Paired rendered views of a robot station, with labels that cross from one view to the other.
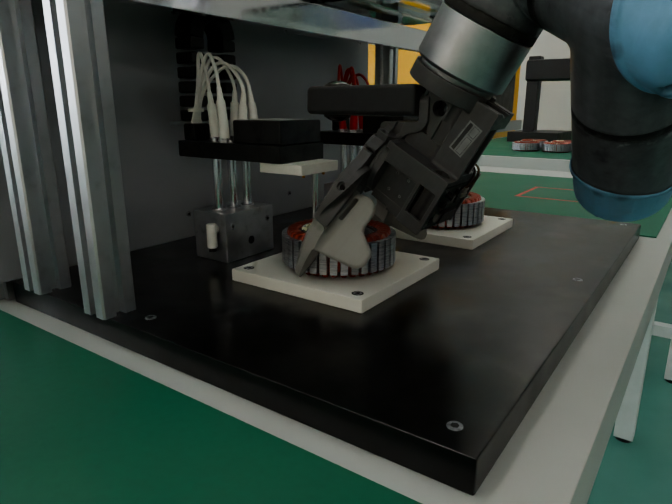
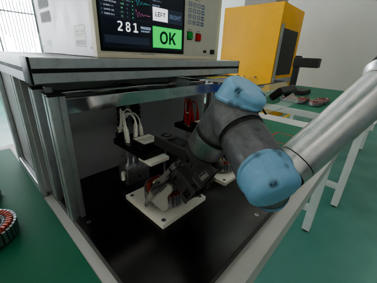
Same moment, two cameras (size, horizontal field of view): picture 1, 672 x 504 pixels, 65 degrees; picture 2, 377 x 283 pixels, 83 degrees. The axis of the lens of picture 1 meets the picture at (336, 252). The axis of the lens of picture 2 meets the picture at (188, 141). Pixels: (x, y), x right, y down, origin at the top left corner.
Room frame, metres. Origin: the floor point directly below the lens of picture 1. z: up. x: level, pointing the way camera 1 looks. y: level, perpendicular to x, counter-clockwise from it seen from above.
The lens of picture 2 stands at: (0.05, -0.11, 1.13)
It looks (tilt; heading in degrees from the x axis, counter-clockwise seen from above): 22 degrees down; 7
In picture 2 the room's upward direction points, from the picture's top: 3 degrees clockwise
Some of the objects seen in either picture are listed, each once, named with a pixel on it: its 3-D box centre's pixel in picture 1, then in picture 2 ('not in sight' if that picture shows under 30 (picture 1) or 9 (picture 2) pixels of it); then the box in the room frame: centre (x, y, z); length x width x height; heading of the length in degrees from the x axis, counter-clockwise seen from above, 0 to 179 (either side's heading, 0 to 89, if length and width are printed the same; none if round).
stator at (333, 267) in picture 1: (338, 244); (166, 189); (0.51, 0.00, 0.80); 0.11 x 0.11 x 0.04
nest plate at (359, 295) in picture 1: (339, 268); (166, 197); (0.51, 0.00, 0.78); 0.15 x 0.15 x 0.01; 55
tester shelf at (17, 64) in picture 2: not in sight; (130, 63); (0.79, 0.19, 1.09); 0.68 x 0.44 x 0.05; 145
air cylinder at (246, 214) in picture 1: (235, 229); (134, 170); (0.59, 0.12, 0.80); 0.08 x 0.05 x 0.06; 145
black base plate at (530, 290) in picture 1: (386, 255); (192, 183); (0.62, -0.06, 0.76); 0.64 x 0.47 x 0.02; 145
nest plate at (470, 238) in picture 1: (440, 225); (219, 167); (0.71, -0.14, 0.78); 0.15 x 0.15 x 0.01; 55
